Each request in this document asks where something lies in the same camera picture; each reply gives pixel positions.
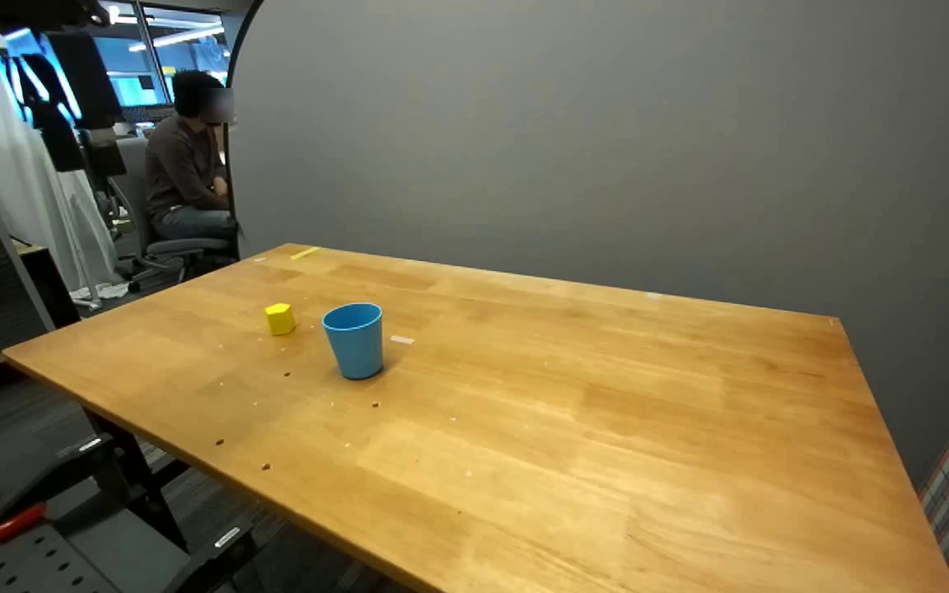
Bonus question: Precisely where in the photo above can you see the yellow block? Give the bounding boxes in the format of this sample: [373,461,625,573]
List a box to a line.
[264,303,295,337]

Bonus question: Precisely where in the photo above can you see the blue plastic cup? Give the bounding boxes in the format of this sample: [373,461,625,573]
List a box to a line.
[321,303,382,377]

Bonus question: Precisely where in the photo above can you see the seated person in brown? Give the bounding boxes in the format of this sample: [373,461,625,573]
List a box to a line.
[143,68,234,240]

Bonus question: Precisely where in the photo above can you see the white curtain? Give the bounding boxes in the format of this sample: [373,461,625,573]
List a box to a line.
[0,40,129,307]

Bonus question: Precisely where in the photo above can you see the black table leg frame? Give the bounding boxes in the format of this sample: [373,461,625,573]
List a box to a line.
[0,419,259,593]

